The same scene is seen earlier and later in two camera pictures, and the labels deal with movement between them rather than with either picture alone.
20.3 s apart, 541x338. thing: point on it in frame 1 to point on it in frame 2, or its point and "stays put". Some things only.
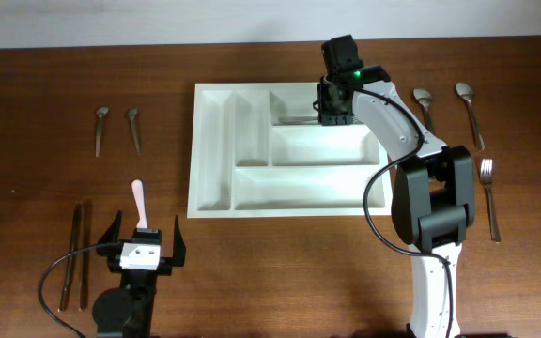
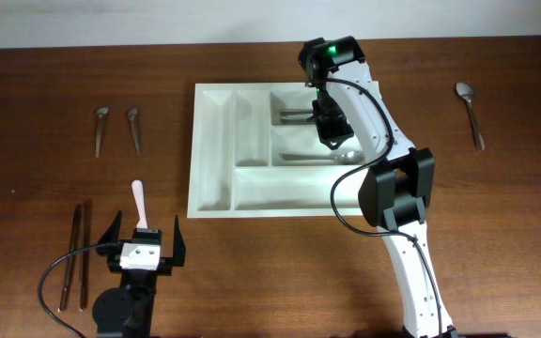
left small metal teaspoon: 100,112 stays put
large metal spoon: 425,98 to 347,157
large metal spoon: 466,92 stays put
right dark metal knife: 85,268 stays put
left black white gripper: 178,249 stays put
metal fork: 486,173 to 285,113
